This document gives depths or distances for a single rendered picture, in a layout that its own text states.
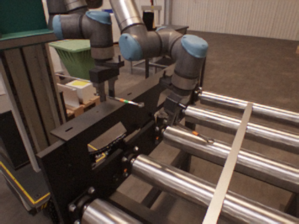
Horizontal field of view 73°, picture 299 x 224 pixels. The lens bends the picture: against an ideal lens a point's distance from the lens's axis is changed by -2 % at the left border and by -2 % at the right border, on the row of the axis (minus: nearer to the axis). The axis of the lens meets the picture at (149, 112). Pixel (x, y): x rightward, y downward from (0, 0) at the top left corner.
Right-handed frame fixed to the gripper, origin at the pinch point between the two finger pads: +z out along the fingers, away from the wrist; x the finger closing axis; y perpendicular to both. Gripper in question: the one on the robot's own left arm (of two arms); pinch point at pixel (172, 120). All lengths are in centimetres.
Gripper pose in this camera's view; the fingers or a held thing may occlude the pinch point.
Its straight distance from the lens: 86.7
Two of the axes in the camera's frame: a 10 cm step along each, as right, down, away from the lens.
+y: 8.0, 4.6, -3.9
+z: -1.7, 7.9, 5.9
